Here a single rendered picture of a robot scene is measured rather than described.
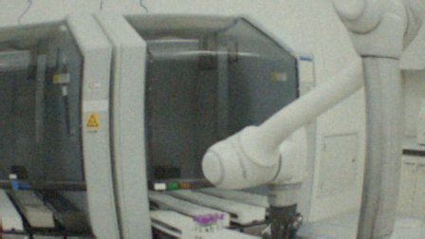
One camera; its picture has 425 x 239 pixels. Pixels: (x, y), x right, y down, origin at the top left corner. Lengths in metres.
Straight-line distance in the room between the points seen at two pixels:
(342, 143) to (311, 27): 0.84
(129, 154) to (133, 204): 0.17
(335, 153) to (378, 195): 2.97
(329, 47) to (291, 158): 2.59
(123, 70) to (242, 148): 0.71
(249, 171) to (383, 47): 0.50
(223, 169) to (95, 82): 0.71
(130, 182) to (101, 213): 0.18
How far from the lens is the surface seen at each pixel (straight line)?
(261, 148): 1.30
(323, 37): 3.93
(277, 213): 1.48
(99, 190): 1.91
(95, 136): 1.89
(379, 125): 1.03
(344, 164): 4.10
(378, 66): 1.03
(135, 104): 1.94
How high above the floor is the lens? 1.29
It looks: 3 degrees down
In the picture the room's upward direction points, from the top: straight up
